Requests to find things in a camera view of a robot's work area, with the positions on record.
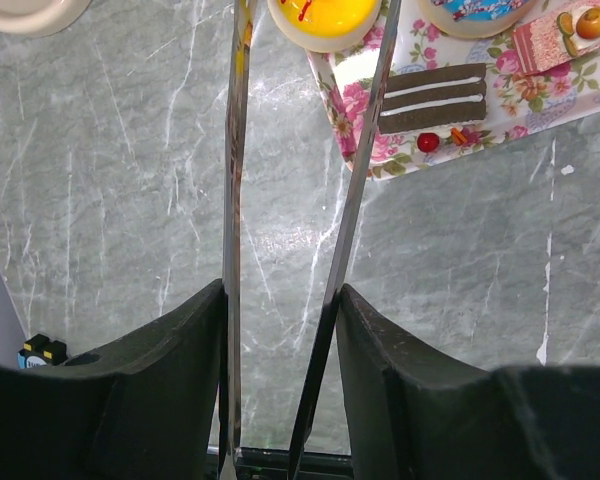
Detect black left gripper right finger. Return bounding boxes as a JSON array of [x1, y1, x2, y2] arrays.
[[336, 286, 600, 479]]

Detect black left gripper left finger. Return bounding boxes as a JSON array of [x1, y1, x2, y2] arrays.
[[0, 281, 226, 479]]

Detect yellow toy tart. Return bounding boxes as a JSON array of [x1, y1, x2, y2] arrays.
[[267, 0, 382, 53]]

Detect metal serving tongs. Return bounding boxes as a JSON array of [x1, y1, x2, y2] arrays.
[[219, 1, 401, 479]]

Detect chocolate layer toy cake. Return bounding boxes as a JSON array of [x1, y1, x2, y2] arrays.
[[378, 63, 487, 135]]

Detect floral serving tray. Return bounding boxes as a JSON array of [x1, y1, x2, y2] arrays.
[[304, 0, 600, 183]]

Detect blue frosted toy donut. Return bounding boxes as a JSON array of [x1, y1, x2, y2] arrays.
[[418, 0, 537, 39]]

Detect pink toy cake slice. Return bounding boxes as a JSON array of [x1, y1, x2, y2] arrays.
[[512, 1, 600, 76]]

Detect cream three-tier dessert stand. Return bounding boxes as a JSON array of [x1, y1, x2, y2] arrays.
[[0, 0, 91, 38]]

